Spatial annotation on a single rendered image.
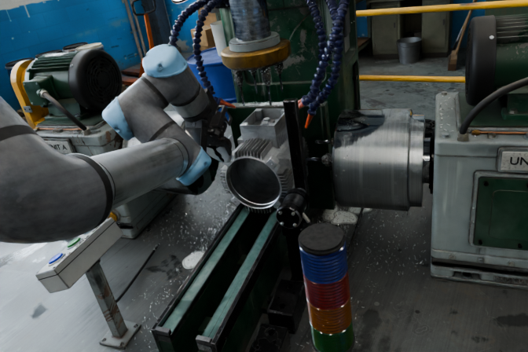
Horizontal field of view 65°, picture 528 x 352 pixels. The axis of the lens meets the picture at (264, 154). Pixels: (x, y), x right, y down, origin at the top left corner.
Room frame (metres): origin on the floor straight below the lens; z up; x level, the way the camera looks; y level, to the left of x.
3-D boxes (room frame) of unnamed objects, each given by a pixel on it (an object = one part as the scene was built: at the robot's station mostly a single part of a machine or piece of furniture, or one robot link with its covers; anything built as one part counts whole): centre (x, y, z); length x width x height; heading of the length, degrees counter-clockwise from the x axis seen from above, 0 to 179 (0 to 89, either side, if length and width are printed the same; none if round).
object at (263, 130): (1.06, -0.02, 1.11); 0.12 x 0.11 x 0.07; 154
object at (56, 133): (1.29, 0.53, 0.99); 0.35 x 0.31 x 0.37; 65
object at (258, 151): (1.03, 0.00, 1.02); 0.20 x 0.19 x 0.19; 154
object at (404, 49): (5.12, -2.01, 0.14); 0.30 x 0.30 x 0.27
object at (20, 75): (1.28, 0.58, 1.16); 0.33 x 0.26 x 0.42; 65
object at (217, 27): (3.27, 0.14, 0.99); 0.24 x 0.22 x 0.24; 55
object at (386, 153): (0.90, -0.31, 1.04); 0.41 x 0.25 x 0.25; 65
